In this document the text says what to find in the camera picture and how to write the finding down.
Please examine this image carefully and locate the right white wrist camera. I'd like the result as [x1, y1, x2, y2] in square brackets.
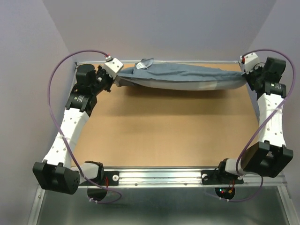
[239, 52, 260, 73]

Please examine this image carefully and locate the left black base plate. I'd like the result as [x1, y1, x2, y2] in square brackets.
[71, 170, 120, 187]

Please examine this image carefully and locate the aluminium front rail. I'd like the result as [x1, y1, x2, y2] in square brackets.
[38, 166, 288, 188]

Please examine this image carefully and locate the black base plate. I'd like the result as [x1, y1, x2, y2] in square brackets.
[71, 170, 120, 187]
[201, 168, 244, 185]

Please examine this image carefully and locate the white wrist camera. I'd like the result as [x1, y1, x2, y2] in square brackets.
[102, 56, 124, 80]
[239, 52, 260, 73]

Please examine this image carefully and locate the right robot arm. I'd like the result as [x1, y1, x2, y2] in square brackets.
[216, 53, 293, 183]

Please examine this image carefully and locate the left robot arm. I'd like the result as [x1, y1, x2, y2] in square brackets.
[32, 64, 113, 195]

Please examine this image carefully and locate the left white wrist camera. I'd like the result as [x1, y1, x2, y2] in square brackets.
[102, 56, 124, 80]

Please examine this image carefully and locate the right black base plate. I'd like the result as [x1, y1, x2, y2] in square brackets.
[201, 168, 244, 185]

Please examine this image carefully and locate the blue grey pillowcase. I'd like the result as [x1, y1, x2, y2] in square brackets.
[115, 58, 246, 91]

